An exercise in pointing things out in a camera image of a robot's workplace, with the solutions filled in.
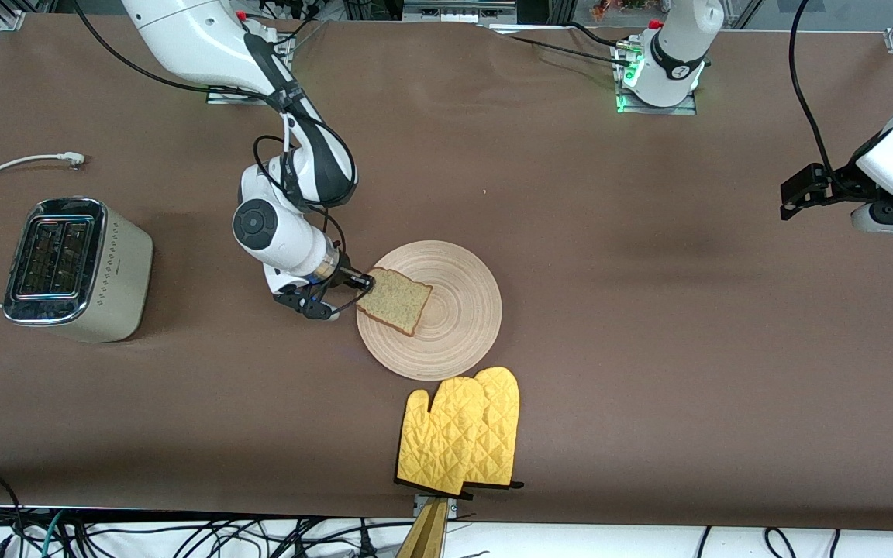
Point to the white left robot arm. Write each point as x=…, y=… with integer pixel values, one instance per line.
x=679, y=46

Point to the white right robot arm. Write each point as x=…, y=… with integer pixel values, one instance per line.
x=183, y=39

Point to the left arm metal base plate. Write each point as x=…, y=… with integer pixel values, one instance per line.
x=663, y=110

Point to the round wooden plate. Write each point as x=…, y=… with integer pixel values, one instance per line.
x=454, y=325

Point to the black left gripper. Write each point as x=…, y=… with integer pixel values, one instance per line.
x=836, y=184

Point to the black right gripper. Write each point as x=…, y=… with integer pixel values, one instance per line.
x=343, y=274

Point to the bread slice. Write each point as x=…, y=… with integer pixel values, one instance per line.
x=396, y=302

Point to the brass camera post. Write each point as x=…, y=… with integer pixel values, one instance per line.
x=425, y=539

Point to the cream and chrome toaster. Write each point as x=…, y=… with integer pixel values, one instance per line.
x=117, y=271

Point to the yellow quilted oven mitt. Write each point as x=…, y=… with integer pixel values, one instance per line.
x=443, y=442
x=502, y=418

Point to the small metal clamp bracket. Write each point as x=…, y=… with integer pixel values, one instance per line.
x=453, y=508

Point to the aluminium frame rail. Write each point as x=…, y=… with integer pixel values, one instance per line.
x=458, y=12

